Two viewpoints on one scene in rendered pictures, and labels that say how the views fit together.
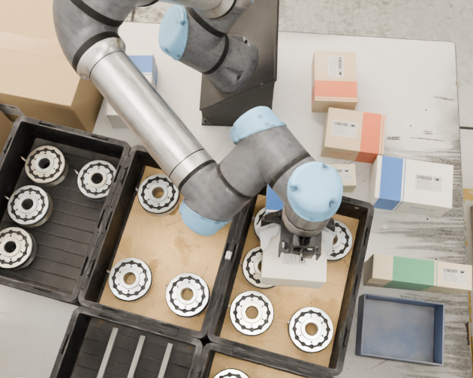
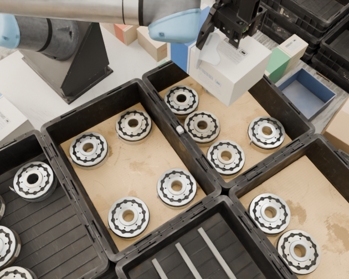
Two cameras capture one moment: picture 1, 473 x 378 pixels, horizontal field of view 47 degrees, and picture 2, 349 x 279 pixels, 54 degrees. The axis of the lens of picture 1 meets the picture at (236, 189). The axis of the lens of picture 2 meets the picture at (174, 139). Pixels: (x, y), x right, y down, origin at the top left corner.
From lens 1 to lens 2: 0.59 m
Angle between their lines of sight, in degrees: 21
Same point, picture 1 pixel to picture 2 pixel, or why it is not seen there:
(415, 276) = (277, 61)
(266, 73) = not seen: hidden behind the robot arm
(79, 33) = not seen: outside the picture
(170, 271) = (148, 188)
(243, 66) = (67, 22)
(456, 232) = (262, 39)
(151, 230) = (107, 177)
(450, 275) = (291, 46)
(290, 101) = (109, 50)
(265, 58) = not seen: hidden behind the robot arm
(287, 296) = (231, 132)
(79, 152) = not seen: outside the picture
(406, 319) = (291, 97)
